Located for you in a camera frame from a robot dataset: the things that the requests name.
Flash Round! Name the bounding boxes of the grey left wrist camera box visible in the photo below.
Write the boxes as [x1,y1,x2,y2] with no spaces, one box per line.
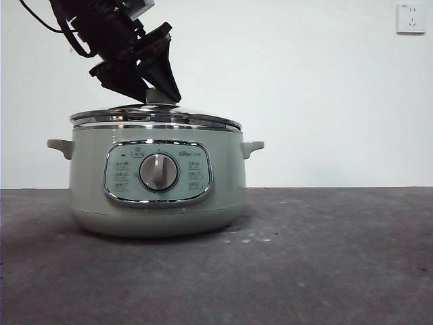
[127,0,156,20]

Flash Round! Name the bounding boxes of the pale green electric pot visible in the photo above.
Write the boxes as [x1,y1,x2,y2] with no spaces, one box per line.
[46,125,265,238]

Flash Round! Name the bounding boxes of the white wall socket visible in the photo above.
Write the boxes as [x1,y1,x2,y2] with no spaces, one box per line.
[396,3,426,35]

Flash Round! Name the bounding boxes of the glass lid with green knob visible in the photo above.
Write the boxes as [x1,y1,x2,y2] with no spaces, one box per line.
[69,87,243,131]

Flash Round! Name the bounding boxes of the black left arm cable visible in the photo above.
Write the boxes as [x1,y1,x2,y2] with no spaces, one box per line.
[18,0,93,57]

